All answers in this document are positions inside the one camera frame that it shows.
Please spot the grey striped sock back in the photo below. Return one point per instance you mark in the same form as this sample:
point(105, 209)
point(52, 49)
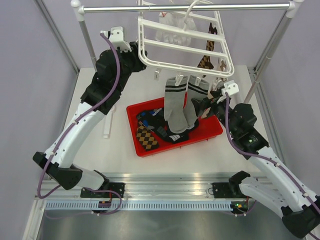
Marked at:
point(197, 90)

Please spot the black blue sock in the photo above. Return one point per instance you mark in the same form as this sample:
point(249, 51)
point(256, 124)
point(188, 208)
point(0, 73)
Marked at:
point(152, 119)
point(174, 138)

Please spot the grey striped sock front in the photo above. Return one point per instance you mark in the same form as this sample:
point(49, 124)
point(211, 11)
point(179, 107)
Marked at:
point(174, 100)

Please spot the white slotted cable duct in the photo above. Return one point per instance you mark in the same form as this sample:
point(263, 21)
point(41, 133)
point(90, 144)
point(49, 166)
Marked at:
point(132, 205)

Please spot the brown argyle sock in bin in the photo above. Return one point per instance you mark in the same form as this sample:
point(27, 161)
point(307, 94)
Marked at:
point(145, 138)

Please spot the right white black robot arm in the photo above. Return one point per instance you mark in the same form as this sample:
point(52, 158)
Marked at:
point(295, 203)

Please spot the metal clothes rack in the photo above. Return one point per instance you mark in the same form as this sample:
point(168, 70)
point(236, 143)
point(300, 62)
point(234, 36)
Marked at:
point(142, 6)

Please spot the beige brown striped sock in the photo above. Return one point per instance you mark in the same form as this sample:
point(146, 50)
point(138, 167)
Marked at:
point(219, 81)
point(205, 113)

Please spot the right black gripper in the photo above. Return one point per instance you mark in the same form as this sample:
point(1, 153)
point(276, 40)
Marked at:
point(201, 105)

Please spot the white clip sock hanger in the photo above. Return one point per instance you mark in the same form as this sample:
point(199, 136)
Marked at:
point(188, 32)

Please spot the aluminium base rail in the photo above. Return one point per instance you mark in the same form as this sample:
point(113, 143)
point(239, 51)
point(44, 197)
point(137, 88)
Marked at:
point(153, 187)

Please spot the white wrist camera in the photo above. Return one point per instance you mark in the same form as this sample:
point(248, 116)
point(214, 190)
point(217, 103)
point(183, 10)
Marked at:
point(229, 88)
point(115, 36)

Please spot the red plastic bin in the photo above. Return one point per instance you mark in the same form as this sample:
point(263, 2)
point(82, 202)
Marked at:
point(208, 128)

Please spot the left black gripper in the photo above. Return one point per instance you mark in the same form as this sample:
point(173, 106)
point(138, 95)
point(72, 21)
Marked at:
point(140, 64)

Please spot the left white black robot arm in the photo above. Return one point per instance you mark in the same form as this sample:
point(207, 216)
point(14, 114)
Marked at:
point(113, 69)

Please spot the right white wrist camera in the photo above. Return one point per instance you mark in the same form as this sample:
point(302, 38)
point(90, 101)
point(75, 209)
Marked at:
point(229, 88)

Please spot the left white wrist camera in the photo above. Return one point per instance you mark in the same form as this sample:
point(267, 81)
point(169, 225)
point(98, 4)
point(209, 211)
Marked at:
point(115, 36)

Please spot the grey striped sock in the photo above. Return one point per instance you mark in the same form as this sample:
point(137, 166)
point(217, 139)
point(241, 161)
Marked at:
point(197, 90)
point(174, 100)

